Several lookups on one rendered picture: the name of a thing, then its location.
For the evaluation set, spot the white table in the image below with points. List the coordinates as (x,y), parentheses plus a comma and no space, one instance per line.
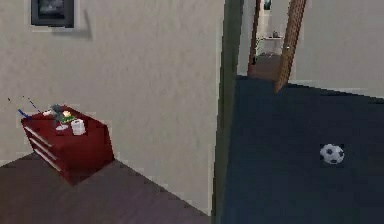
(272,40)

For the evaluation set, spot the white mug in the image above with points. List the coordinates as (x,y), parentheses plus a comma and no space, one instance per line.
(78,127)

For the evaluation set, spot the brown wooden room door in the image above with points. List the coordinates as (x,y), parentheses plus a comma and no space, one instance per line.
(289,43)

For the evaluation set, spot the dark red chest of drawers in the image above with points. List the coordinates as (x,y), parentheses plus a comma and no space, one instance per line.
(76,150)

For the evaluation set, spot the grey and green desk lamp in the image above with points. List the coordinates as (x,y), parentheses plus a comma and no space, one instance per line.
(61,117)

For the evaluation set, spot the black and white football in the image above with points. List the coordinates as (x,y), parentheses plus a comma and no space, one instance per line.
(332,154)

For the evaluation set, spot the blue pen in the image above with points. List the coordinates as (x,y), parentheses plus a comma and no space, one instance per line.
(23,114)

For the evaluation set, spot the dark framed wall picture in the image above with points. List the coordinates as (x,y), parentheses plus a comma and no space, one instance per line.
(52,12)

